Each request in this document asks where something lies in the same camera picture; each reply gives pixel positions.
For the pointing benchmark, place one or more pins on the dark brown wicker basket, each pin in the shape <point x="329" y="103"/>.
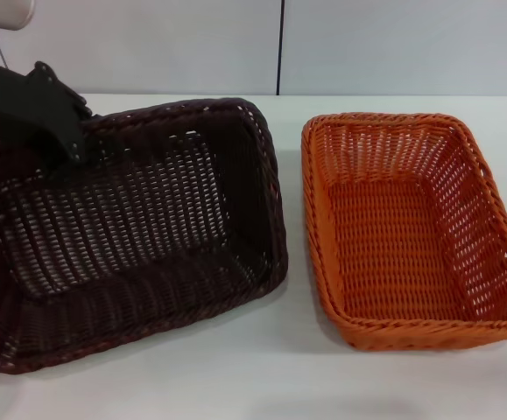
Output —
<point x="157" y="227"/>

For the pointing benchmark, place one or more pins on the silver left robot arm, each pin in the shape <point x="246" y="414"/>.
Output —
<point x="3" y="11"/>

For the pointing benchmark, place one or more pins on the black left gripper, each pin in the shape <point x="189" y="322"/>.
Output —
<point x="30" y="109"/>

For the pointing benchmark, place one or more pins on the orange wicker basket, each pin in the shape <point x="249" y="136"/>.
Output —
<point x="393" y="245"/>

